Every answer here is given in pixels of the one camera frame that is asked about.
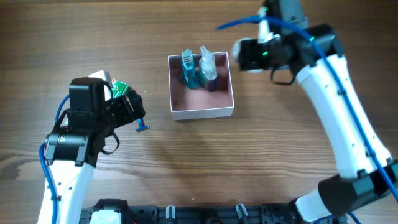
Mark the white cardboard box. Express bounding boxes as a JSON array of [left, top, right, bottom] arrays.
[[168, 52, 235, 121]]

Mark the clear spray bottle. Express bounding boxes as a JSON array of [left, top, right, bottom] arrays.
[[199, 45, 218, 92]]

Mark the black mounting rail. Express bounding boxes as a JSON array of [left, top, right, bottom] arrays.
[[78, 199, 305, 224]]

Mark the white lidded jar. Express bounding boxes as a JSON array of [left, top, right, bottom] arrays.
[[231, 37, 262, 73]]

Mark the teal liquid bottle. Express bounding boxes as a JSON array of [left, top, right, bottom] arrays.
[[182, 49, 199, 89]]

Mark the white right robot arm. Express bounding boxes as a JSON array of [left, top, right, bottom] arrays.
[[238, 1, 397, 223]]

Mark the blue disposable razor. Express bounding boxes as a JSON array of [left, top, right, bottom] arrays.
[[136, 118, 150, 132]]

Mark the green white packet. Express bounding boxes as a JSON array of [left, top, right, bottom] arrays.
[[112, 79, 129, 98]]

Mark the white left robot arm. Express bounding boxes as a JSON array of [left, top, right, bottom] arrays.
[[38, 77, 146, 223]]

